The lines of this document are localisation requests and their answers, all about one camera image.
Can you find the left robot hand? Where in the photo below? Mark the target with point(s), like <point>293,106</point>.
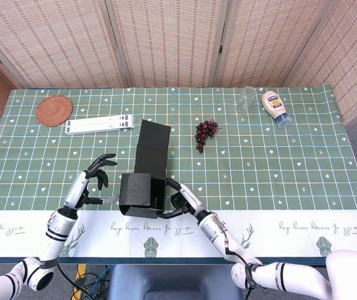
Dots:
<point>78,190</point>

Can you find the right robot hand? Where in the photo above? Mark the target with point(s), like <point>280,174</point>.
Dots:
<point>189,195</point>

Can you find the black paper box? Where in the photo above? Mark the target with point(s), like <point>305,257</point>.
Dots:
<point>148,175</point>

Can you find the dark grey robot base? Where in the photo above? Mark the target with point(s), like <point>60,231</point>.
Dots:
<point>172,281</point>

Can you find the white folding stand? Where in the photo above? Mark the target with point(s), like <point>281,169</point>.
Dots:
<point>100,124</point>

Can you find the bamboo folding screen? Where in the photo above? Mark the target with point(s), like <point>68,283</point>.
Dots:
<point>165,40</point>

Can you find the dark red grape bunch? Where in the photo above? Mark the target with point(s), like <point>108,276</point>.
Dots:
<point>204,131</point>

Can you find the round woven rattan coaster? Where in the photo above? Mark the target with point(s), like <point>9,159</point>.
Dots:
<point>54,111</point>

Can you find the green checked tablecloth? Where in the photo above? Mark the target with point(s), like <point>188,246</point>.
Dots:
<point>275,162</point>

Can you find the clear plastic jar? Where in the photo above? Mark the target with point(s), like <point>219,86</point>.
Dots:
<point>244,101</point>

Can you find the mayonnaise squeeze bottle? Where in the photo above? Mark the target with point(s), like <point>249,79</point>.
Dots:
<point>274,104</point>

